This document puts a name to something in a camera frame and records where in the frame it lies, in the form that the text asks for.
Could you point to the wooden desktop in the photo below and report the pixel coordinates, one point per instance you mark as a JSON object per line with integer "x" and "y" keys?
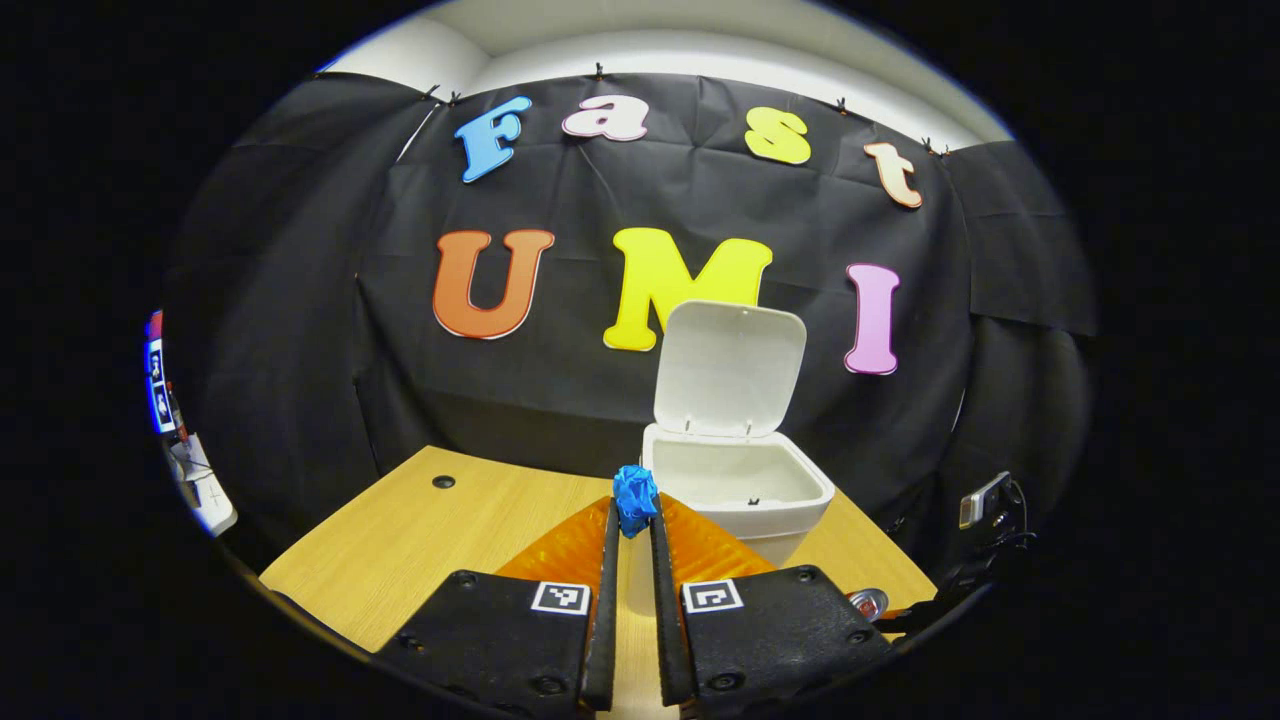
{"x": 420, "y": 550}

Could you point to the blue paper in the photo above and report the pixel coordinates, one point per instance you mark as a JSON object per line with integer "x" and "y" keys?
{"x": 635, "y": 495}

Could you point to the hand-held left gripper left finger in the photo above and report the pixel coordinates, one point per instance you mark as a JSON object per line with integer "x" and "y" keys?
{"x": 603, "y": 620}

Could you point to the black backdrop cloth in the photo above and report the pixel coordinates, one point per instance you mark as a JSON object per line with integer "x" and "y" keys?
{"x": 560, "y": 400}

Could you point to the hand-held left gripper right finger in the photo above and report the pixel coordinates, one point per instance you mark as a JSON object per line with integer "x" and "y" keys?
{"x": 665, "y": 620}

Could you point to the row of black cloth clips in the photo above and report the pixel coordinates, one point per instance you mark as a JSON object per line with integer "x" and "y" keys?
{"x": 598, "y": 71}

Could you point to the white side desk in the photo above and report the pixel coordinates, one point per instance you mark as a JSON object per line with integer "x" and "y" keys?
{"x": 205, "y": 490}

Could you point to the computer monitor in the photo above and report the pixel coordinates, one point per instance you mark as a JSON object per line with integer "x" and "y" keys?
{"x": 160, "y": 380}

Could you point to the white desktop garbage bin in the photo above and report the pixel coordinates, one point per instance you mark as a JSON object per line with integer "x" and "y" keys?
{"x": 730, "y": 370}

